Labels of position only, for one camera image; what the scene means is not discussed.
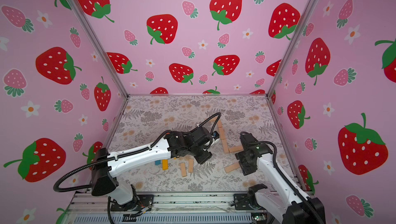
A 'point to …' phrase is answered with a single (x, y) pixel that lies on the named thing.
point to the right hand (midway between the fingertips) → (236, 162)
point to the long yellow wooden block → (165, 164)
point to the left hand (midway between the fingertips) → (209, 152)
